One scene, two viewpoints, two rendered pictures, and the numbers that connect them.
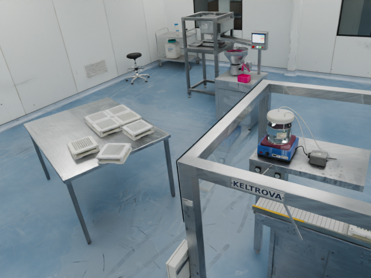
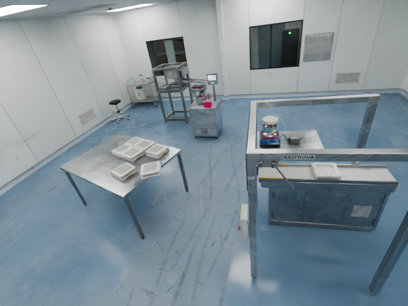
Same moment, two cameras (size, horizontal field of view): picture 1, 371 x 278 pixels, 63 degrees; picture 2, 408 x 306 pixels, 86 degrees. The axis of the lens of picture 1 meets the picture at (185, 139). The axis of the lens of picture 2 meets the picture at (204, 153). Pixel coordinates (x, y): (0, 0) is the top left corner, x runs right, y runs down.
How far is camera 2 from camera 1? 0.71 m
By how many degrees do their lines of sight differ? 15
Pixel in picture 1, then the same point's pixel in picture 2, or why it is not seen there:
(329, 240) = (306, 185)
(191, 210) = (253, 182)
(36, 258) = (106, 261)
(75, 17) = (64, 79)
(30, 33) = (28, 96)
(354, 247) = (319, 184)
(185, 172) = (252, 159)
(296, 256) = (286, 201)
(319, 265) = (299, 201)
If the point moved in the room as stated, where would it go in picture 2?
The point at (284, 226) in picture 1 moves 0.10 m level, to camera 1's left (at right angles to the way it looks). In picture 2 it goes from (278, 184) to (271, 187)
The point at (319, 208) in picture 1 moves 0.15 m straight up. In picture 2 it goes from (334, 157) to (339, 136)
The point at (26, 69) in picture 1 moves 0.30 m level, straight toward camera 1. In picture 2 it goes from (31, 126) to (35, 129)
